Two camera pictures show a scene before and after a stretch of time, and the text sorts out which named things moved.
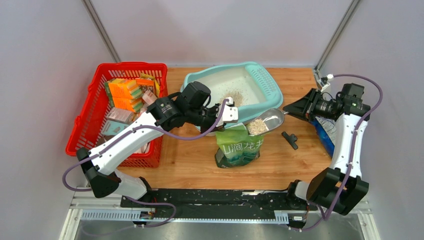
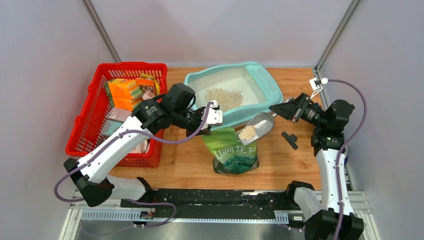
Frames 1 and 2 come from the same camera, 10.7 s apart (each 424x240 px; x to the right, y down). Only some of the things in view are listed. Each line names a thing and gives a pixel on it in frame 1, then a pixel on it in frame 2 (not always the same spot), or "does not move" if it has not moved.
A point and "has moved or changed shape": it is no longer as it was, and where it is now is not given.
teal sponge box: x=112 y=128 does not move
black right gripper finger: x=298 y=112 to x=285 y=110
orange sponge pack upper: x=121 y=88 does not move
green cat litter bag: x=236 y=148 has moved or changed shape
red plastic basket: x=87 y=128 does not move
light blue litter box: x=247 y=84 does not move
